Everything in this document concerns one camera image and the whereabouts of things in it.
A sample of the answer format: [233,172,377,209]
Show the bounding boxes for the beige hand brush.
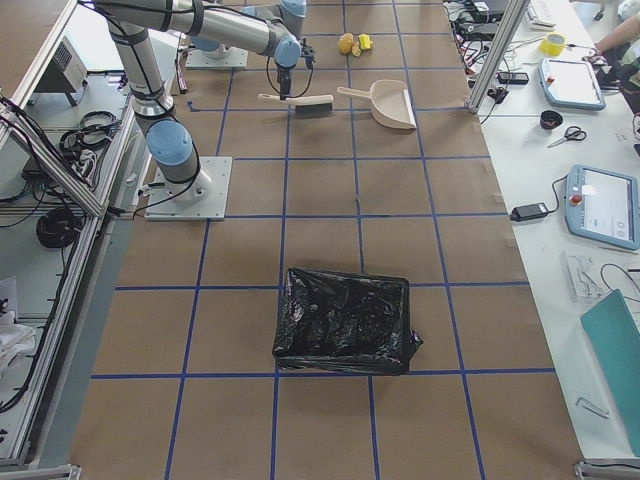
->
[257,93,334,116]

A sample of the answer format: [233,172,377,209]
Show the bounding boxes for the black power adapter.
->
[509,202,549,222]

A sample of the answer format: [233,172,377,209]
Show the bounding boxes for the beige plastic dustpan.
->
[336,79,417,130]

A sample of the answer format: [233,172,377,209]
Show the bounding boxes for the brown crumpled wrapper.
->
[337,32,355,55]

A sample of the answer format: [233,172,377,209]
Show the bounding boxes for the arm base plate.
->
[144,156,233,221]
[186,44,248,70]

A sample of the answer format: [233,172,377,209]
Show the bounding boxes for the white crumpled cloth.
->
[0,277,37,376]

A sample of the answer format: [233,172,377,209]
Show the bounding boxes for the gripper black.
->
[277,65,292,100]

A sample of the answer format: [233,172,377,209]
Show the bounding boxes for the yellow tape roll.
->
[539,32,566,57]

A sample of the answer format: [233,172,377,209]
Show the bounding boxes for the aluminium frame post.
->
[466,0,528,113]

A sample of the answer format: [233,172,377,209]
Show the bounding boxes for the teal folder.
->
[580,289,639,456]

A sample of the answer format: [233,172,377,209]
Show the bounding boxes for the hex key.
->
[575,396,610,419]

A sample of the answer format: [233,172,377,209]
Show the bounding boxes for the coiled black cable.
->
[35,206,81,249]

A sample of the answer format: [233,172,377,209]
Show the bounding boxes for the yellow green sponge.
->
[358,33,373,51]

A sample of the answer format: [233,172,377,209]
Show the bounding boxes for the scissors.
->
[548,125,587,148]

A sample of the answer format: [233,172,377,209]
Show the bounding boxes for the blue teach pendant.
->
[564,165,639,251]
[538,58,606,111]

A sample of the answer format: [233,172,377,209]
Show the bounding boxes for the black round cup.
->
[539,110,564,130]

